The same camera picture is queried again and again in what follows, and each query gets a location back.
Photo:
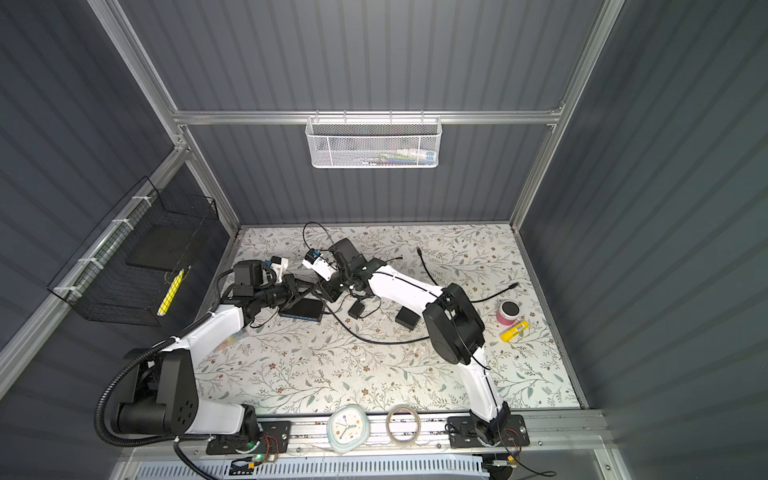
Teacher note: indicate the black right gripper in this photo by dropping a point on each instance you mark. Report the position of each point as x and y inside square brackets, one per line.
[330, 294]

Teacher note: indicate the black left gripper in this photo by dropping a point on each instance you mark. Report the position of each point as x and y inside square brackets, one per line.
[291, 284]

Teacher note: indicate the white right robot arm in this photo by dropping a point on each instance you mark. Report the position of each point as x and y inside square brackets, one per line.
[455, 329]

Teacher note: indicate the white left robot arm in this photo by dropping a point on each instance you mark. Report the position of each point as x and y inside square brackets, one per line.
[155, 398]

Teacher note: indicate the white analog clock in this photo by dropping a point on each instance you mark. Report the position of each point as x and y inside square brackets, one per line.
[348, 428]

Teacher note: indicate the pink tape roll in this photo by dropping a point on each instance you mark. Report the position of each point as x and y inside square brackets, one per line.
[508, 313]

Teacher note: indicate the yellow marker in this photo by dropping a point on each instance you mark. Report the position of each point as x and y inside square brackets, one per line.
[514, 331]

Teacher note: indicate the black wire wall basket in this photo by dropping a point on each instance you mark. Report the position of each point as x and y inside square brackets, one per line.
[123, 276]

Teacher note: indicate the white wire mesh basket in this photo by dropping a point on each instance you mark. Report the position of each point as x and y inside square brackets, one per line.
[370, 143]

